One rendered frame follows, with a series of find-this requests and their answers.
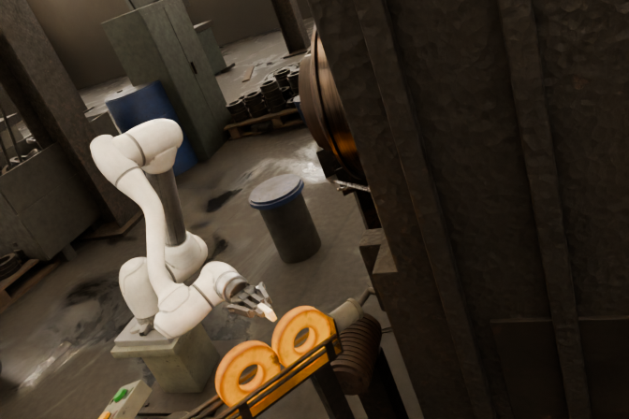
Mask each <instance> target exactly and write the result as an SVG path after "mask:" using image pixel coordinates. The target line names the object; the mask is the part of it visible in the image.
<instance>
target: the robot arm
mask: <svg viewBox="0 0 629 419"><path fill-rule="evenodd" d="M182 142H183V132H182V129H181V127H180V126H179V125H178V124H177V123H175V122H174V121H172V120H168V119H156V120H151V121H148V122H146V123H142V124H140V125H138V126H136V127H134V128H132V129H130V130H129V131H127V132H126V133H124V134H122V135H119V136H117V137H113V136H111V135H102V136H99V137H96V138H95V139H94V140H93V141H92V143H91V145H90V149H91V153H92V157H93V159H94V161H95V164H96V166H97V167H98V169H99V170H100V171H101V173H102V174H103V175H104V176H105V177H106V179H107V180H108V181H110V182H111V183H112V184H113V185H114V186H115V187H117V188H118V189H119V190H120V191H121V192H123V193H124V194H126V195H127V196H129V197H130V198H131V199H132V200H134V201H135V202H136V203H137V204H138V205H139V206H140V207H141V208H142V210H143V212H144V215H145V220H146V239H147V257H137V258H133V259H131V260H129V261H127V262H126V263H125V264H124V265H123V266H122V267H121V270H120V272H119V284H120V288H121V292H122V294H123V297H124V300H125V302H126V304H127V306H128V307H129V309H130V310H131V311H132V312H133V314H134V315H135V317H136V320H137V321H136V322H135V324H134V325H133V326H132V327H131V328H130V330H129V332H130V334H136V333H139V335H140V336H141V337H145V336H146V335H147V334H148V333H149V332H150V331H151V330H157V331H158V332H160V333H161V334H162V335H163V336H165V337H166V338H167V339H174V338H178V337H179V336H181V335H183V334H185V333H186V332H188V331H189V330H191V329H192V328H193V327H195V326H196V325H197V324H198V323H200V322H201V321H202V320H203V319H204V318H205V317H206V316H207V314H208V313H209V312H210V311H211V310H212V309H213V308H214V307H215V306H217V305H218V304H220V303H221V302H223V301H225V302H227V303H230V304H231V305H228V306H227V309H228V311H229V312H230V314H239V315H241V316H245V317H248V318H253V317H254V315H257V317H261V318H263V317H264V316H265V317H267V318H268V319H270V320H271V321H272V322H274V321H275V320H277V317H276V315H275V313H274V311H273V309H272V307H271V303H272V302H271V299H270V297H269V295H268V294H267V292H266V287H265V285H264V283H263V282H260V283H259V285H258V286H254V285H251V284H250V283H248V282H247V280H246V279H245V278H244V277H243V276H241V275H240V274H239V273H238V272H237V270H236V269H235V268H233V267H232V266H230V265H228V264H226V263H223V262H218V261H214V262H210V263H208V264H207V265H205V266H204V268H203V269H202V270H201V272H200V276H199V277H198V279H197V280H196V281H195V282H194V283H193V284H192V285H191V286H189V287H188V286H185V285H184V284H183V283H182V282H184V281H185V280H187V279H188V278H189V277H190V276H192V275H193V274H194V273H195V272H196V271H198V270H199V269H200V268H201V266H202V265H203V264H204V262H205V260H206V258H207V256H208V248H207V245H206V243H205V242H204V241H203V240H202V239H201V238H200V237H198V236H196V235H192V234H191V233H189V232H187V231H186V230H185V225H184V220H183V213H182V208H181V204H180V199H179V195H178V190H177V185H176V181H175V177H174V172H173V168H172V167H173V165H174V163H175V157H176V153H177V149H178V148H180V146H181V144H182ZM140 168H141V169H143V170H144V171H145V174H146V177H147V178H146V177H145V175H144V173H143V171H142V170H141V169H140ZM180 283H182V284H180ZM257 291H258V292H260V293H262V295H263V296H264V298H265V299H264V298H261V297H260V296H257V295H256V293H257ZM251 301H252V302H251ZM253 302H254V303H256V304H257V305H255V304H254V303H253ZM242 306H243V307H242Z"/></svg>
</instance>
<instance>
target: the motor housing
mask: <svg viewBox="0 0 629 419"><path fill-rule="evenodd" d="M381 338H382V328H381V325H380V324H379V322H378V321H377V320H376V319H375V318H374V317H372V316H371V315H370V314H368V313H365V312H363V318H361V319H360V320H356V322H354V323H353V324H352V325H350V326H349V327H347V328H346V329H345V330H343V331H342V332H341V334H340V339H341V342H342V345H343V348H344V352H343V353H342V354H341V355H339V356H338V357H337V358H336V359H335V360H333V361H332V362H331V363H330V364H331V366H332V368H333V371H334V373H335V375H336V377H337V379H338V382H339V384H340V386H341V387H342V390H343V392H344V394H345V395H348V396H355V395H358V397H359V399H360V402H361V404H362V406H363V409H364V411H365V412H366V415H367V417H368V419H409V417H408V415H407V412H406V409H405V407H404V405H403V402H402V398H401V396H400V393H399V390H398V388H397V385H396V383H395V381H394V378H393V375H392V373H391V370H390V367H389V365H388V361H387V359H386V356H385V354H384V351H383V348H382V347H379V345H380V341H381Z"/></svg>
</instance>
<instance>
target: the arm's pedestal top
mask: <svg viewBox="0 0 629 419"><path fill-rule="evenodd" d="M192 329H193V328H192ZM192 329H191V330H189V331H188V332H186V333H185V334H183V335H181V336H179V337H178V338H175V339H174V340H173V342H172V343H171V344H165V345H148V346H131V347H118V346H117V345H115V346H114V347H113V349H112V350H111V351H110V352H111V354H112V355H113V357H114V358H128V357H150V356H171V355H177V354H178V352H179V351H180V350H181V348H182V346H183V344H184V342H185V341H186V339H187V338H188V336H189V334H190V333H191V331H192Z"/></svg>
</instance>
